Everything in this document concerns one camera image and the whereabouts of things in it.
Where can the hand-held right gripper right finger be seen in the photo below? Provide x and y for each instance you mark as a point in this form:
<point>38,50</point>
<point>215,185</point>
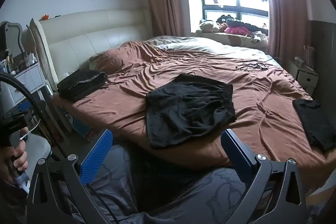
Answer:
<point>236,153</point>

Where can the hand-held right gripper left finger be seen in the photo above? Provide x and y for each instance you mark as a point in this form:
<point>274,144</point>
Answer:
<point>96,158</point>

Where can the black pants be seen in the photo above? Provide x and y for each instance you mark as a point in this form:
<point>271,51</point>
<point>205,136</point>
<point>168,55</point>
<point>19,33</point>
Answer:
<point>189,108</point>

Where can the person's left hand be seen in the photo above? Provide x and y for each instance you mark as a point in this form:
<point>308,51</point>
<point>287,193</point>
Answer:
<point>19,158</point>

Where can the person's legs in grey trousers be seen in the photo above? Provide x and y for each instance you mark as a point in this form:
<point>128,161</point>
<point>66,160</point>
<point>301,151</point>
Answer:
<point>115,176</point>

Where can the grey chair seat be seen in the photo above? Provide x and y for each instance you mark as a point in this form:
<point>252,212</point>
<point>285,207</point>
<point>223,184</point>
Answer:
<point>36,146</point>

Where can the blue box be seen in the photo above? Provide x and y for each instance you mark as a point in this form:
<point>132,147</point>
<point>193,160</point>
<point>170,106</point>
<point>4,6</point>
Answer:
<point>78,124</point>

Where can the white dresser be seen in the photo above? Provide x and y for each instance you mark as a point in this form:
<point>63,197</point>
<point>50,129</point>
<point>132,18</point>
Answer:
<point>29,79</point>

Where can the stack of folded black clothes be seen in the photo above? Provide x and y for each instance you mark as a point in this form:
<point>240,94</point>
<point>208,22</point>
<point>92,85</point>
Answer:
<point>78,85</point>

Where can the brown blanket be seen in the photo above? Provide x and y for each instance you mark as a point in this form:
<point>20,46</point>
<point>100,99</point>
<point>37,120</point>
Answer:
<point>126,82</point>

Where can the folded black garment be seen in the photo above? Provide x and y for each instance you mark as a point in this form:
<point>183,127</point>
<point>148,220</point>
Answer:
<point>315,121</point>

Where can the ornate framed mirror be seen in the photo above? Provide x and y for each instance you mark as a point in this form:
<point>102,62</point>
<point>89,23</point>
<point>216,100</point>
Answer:
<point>14,37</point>

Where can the white nightstand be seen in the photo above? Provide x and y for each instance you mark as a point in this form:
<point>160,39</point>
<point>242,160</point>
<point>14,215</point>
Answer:
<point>307,79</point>

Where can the small orange toy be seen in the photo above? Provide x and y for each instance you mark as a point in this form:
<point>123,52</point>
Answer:
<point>46,16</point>

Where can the patterned window seat cushion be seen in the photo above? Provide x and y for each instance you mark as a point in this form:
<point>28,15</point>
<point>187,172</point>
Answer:
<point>231,39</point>

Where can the cream padded headboard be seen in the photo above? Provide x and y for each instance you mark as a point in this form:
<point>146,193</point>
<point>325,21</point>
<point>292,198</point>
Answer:
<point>86,35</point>

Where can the white bedsheet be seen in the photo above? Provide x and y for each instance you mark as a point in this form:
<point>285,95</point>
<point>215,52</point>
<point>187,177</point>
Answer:
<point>183,44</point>

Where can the pink plush toy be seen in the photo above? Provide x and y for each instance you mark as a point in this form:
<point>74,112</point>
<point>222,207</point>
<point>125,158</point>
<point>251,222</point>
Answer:
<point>236,30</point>

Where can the brown plush toy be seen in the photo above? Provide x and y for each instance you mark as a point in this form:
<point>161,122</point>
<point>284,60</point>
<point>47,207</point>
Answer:
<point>208,26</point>

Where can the black plush toy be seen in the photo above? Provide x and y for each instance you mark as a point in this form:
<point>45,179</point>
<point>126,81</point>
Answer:
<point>236,22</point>

